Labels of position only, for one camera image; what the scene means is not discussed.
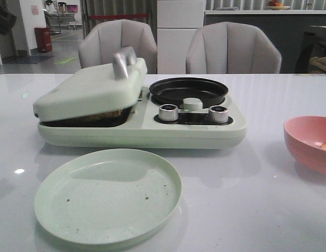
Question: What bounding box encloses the mint green sandwich maker lid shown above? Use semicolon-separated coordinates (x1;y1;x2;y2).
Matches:
33;46;147;122

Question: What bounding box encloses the pink plastic bowl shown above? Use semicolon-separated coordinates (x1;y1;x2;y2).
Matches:
283;115;326;175

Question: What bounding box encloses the mint green breakfast maker base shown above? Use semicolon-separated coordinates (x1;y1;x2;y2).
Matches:
37;87;247;149

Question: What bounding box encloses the left silver control knob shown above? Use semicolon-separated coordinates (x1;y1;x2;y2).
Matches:
158;104;178;122

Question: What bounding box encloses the silver control knob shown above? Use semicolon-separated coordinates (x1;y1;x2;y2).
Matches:
158;104;178;122
208;106;229;123

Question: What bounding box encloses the black round frying pan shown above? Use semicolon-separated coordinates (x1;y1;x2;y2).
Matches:
149;77;229;108

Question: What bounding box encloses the right silver control knob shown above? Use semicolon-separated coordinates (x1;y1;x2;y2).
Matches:
208;106;229;123

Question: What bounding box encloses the mint green round plate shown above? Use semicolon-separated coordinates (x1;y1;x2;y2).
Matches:
34;149;182;247

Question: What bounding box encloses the right grey upholstered chair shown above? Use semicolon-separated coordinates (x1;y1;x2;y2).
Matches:
186;22;282;74

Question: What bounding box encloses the grey upholstered chair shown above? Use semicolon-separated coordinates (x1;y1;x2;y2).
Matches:
186;22;282;74
78;19;157;74

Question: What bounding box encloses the left grey upholstered chair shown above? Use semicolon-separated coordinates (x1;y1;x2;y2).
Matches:
78;19;157;74

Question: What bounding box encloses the white cabinet column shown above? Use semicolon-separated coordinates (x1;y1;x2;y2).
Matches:
157;1;206;74

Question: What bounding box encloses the red barrier belt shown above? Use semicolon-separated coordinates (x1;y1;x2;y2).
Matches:
88;13;149;20

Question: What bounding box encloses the red waste bin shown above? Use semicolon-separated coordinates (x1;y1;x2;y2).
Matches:
34;27;52;53

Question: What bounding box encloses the background metal cart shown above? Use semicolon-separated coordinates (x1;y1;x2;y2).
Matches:
43;1;79;35

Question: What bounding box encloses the grey and white counter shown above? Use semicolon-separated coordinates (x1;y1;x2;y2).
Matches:
205;10;326;74

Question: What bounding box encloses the fruit plate on counter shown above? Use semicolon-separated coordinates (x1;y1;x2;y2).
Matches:
266;0;291;11

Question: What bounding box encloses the dark appliance at right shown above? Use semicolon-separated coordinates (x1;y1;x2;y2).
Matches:
295;26;326;74

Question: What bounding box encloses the pink paper wall notice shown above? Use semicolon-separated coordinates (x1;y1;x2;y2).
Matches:
30;5;39;15

